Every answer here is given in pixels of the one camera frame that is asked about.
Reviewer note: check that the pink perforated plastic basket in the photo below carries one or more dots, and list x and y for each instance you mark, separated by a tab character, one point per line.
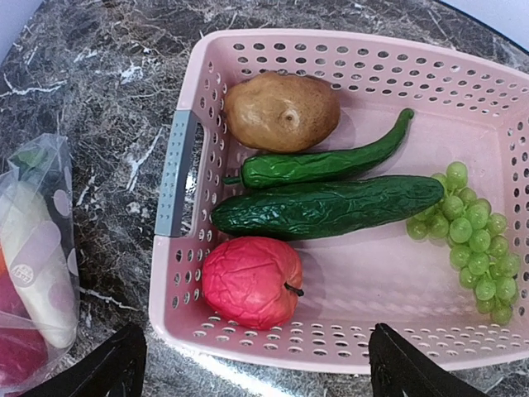
466	109

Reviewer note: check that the green toy chili pepper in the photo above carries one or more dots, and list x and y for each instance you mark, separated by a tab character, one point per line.
274	170

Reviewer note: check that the clear zip top bag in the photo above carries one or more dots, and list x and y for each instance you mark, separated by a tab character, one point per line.
59	145

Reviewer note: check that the green toy cucumber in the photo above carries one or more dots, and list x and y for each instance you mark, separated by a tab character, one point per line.
326	209

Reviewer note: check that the red toy fruit front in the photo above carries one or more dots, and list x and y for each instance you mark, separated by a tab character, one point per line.
254	281

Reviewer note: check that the red toy fruit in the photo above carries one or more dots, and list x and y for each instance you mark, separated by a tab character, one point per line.
23	349
254	281

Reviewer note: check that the green toy grapes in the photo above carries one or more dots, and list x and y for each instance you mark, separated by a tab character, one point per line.
476	236

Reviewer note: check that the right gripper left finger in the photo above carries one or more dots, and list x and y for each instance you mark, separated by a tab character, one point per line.
115	368

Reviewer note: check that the brown toy potato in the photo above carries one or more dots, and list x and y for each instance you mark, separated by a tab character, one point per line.
282	113

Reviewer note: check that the white toy radish with leaves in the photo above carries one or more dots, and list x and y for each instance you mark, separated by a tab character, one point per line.
37	242

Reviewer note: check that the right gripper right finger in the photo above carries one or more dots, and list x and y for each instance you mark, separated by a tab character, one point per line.
397	368

